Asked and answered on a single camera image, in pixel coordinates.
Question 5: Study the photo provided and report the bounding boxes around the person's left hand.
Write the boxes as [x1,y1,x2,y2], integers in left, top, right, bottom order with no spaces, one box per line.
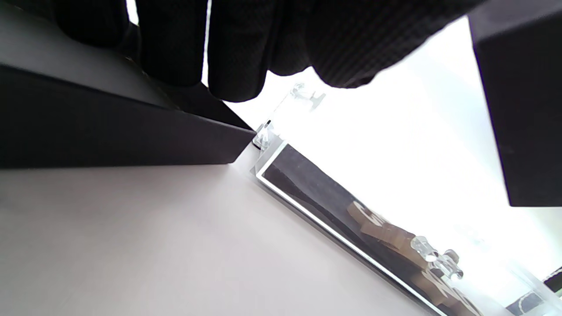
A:
[52,0,484,103]

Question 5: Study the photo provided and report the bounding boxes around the clear acrylic drawer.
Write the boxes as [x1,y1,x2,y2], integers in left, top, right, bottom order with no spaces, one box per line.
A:
[249,82,562,316]

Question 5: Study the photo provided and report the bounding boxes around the black box lid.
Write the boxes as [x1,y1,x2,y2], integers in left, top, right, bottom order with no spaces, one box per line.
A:
[0,4,258,170]

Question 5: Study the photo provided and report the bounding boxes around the pile of wooden number blocks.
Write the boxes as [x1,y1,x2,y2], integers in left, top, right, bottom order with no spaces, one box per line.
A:
[346,200,486,316]

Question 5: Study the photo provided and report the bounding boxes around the black box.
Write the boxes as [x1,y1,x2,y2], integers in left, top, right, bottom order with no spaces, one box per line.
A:
[467,0,562,208]

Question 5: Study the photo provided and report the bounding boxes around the black felt drawer liner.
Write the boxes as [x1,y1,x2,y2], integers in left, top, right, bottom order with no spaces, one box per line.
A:
[263,144,440,308]

